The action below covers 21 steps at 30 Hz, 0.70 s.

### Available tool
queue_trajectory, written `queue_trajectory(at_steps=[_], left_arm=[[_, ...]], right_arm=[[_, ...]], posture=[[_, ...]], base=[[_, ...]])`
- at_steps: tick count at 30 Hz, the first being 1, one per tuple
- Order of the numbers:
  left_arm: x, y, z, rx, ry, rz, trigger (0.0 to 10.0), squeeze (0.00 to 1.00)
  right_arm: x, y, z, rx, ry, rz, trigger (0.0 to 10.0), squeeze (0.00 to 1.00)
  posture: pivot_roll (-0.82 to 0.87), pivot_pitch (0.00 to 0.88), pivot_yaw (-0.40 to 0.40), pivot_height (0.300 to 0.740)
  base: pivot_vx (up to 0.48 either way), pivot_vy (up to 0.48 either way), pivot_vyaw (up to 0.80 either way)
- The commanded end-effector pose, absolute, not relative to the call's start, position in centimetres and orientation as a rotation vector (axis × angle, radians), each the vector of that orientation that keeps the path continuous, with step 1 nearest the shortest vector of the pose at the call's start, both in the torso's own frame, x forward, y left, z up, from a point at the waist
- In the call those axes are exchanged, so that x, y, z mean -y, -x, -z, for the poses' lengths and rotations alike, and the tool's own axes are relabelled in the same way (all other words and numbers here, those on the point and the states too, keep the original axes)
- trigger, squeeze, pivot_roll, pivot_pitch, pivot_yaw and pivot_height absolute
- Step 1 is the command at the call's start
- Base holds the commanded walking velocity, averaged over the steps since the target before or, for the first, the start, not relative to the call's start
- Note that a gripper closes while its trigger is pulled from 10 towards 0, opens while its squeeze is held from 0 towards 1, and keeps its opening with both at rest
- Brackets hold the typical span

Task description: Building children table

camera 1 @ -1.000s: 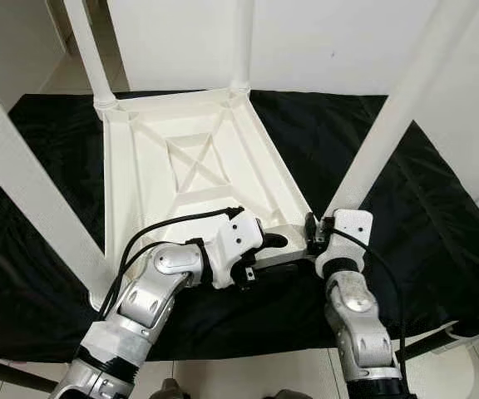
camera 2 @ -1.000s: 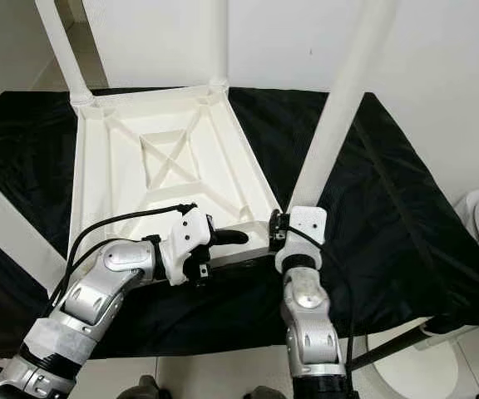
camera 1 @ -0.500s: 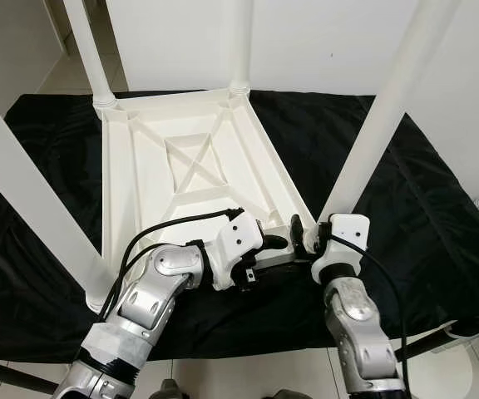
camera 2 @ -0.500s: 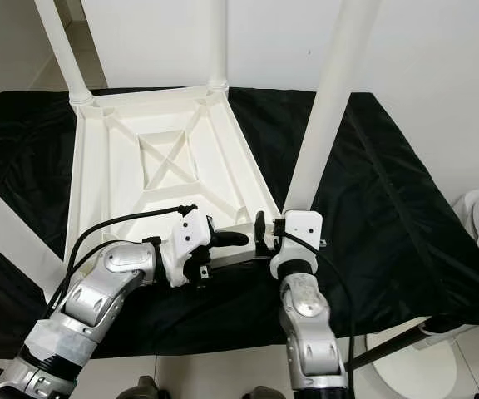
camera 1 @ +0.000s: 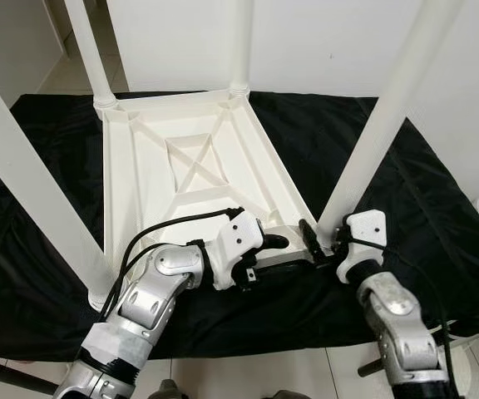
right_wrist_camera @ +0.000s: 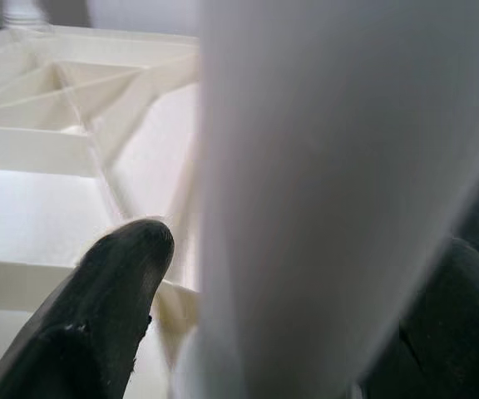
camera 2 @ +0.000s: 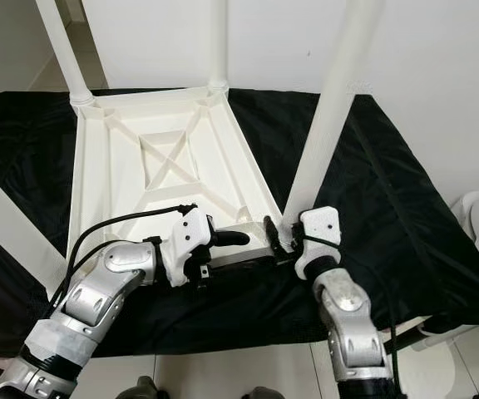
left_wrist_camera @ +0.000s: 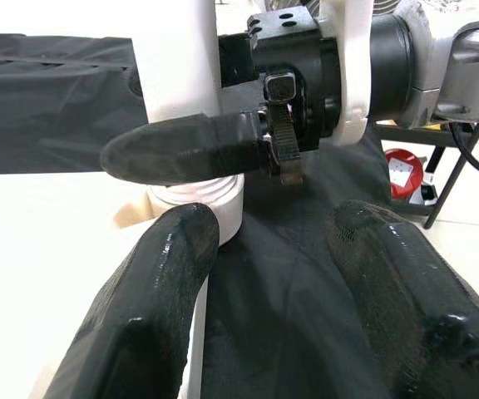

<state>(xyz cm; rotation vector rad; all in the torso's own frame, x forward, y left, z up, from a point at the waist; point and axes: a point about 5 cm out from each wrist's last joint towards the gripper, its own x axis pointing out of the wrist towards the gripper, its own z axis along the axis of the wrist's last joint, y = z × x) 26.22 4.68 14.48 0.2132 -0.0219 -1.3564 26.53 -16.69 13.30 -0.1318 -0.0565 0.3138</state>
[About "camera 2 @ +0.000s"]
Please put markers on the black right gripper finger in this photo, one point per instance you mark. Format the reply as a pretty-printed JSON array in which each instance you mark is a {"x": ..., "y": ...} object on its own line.
[{"x": 273, "y": 233}]

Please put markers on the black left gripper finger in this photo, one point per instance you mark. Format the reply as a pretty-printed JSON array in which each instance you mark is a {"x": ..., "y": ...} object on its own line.
[{"x": 231, "y": 238}]

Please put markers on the white plastic children table top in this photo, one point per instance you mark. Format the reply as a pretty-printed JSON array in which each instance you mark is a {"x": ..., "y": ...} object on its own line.
[{"x": 131, "y": 183}]

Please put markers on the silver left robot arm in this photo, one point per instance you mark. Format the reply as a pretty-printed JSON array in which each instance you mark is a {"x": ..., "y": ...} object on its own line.
[{"x": 98, "y": 299}]

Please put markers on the black cloth table cover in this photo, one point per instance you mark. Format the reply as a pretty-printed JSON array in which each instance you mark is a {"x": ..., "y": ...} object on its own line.
[{"x": 414, "y": 249}]

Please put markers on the grey robot left leg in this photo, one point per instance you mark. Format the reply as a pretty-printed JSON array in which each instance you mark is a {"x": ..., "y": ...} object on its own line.
[{"x": 138, "y": 389}]

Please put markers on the grey robot leg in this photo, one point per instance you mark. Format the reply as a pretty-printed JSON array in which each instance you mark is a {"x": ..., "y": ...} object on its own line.
[
  {"x": 260, "y": 395},
  {"x": 138, "y": 389}
]

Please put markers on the grey robot right leg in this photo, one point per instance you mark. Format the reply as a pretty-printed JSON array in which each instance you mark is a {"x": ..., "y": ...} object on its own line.
[{"x": 260, "y": 395}]

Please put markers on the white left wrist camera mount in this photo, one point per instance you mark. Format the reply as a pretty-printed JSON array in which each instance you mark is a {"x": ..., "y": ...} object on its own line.
[{"x": 190, "y": 233}]

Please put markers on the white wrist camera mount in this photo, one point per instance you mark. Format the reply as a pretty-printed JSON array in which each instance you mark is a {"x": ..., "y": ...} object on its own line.
[
  {"x": 190, "y": 233},
  {"x": 323, "y": 223}
]

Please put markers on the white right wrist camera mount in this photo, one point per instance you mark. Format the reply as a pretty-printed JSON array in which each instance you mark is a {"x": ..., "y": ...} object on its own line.
[{"x": 323, "y": 223}]

